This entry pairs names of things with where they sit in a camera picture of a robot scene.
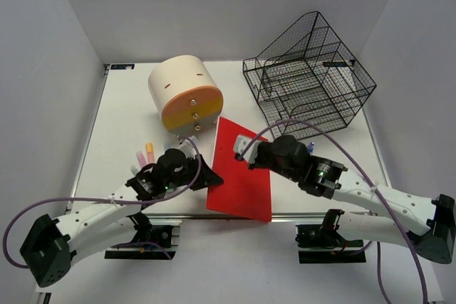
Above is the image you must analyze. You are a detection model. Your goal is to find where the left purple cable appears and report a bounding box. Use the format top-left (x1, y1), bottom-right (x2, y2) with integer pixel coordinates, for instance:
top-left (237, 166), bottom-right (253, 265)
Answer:
top-left (2, 136), bottom-right (202, 269)

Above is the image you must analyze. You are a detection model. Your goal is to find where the blue label sticker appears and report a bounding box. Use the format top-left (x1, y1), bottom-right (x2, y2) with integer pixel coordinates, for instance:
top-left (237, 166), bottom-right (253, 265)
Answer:
top-left (110, 64), bottom-right (135, 70)

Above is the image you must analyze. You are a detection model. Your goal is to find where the green highlighter pen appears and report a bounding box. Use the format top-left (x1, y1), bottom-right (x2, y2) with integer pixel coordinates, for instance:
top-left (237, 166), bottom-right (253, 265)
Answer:
top-left (130, 165), bottom-right (139, 175)

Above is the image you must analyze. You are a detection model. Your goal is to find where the orange highlighter pen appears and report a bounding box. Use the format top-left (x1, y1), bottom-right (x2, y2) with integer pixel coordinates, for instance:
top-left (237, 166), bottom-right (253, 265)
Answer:
top-left (145, 142), bottom-right (155, 164)

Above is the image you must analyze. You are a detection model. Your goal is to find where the red paper folder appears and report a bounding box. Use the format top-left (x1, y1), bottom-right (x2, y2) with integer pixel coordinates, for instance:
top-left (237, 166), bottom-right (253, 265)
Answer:
top-left (206, 117), bottom-right (271, 223)

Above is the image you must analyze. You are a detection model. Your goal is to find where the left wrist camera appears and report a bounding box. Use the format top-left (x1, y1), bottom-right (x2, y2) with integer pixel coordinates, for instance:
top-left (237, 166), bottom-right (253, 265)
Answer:
top-left (177, 136), bottom-right (199, 156)

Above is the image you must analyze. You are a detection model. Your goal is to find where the small blue-capped glue bottle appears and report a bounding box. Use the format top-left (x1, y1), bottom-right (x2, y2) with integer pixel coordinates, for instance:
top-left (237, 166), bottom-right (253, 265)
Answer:
top-left (307, 142), bottom-right (315, 154)

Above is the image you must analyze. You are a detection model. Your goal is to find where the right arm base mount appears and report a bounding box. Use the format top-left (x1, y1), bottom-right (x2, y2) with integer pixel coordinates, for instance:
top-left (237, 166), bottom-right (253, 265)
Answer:
top-left (295, 209), bottom-right (366, 264)

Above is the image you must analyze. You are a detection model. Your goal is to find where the purple cable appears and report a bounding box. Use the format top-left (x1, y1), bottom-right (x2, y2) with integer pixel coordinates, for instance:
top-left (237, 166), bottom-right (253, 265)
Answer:
top-left (2, 136), bottom-right (202, 269)
top-left (237, 120), bottom-right (428, 304)

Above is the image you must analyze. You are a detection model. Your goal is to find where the cream round drawer box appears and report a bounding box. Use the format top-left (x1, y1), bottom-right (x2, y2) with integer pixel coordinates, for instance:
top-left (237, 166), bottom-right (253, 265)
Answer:
top-left (147, 55), bottom-right (224, 136)

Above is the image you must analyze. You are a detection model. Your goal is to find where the pink highlighter pen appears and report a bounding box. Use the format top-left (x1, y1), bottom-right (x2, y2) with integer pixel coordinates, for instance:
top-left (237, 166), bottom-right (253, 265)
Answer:
top-left (136, 151), bottom-right (147, 168)

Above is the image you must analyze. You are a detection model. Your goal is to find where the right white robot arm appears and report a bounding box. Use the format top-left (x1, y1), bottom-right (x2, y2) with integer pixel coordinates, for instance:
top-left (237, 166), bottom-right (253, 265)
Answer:
top-left (234, 135), bottom-right (455, 264)

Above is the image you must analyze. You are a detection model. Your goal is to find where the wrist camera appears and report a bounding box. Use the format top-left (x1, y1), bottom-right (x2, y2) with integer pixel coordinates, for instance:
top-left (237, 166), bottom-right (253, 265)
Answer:
top-left (177, 136), bottom-right (199, 156)
top-left (233, 135), bottom-right (269, 164)

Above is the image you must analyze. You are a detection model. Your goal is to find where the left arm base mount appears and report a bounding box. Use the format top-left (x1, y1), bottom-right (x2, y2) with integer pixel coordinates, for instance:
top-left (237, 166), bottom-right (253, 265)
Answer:
top-left (104, 213), bottom-right (180, 261)

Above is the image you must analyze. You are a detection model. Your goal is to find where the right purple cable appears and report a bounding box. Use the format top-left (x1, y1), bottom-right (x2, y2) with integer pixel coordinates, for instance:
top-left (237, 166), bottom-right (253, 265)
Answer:
top-left (237, 120), bottom-right (428, 304)

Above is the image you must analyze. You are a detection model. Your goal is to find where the black wire mesh organizer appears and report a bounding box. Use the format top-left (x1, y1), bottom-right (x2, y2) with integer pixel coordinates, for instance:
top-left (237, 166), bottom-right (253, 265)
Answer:
top-left (242, 11), bottom-right (377, 140)

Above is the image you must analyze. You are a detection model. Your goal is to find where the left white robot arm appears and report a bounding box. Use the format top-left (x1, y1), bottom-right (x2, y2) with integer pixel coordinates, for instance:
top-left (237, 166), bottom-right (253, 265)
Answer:
top-left (20, 148), bottom-right (224, 288)

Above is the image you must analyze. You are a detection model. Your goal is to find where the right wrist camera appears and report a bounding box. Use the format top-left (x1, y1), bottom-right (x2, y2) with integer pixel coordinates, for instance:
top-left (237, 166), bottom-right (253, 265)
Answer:
top-left (233, 135), bottom-right (269, 164)

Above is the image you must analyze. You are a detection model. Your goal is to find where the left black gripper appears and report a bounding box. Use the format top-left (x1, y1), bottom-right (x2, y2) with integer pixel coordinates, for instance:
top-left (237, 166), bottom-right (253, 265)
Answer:
top-left (165, 154), bottom-right (224, 192)

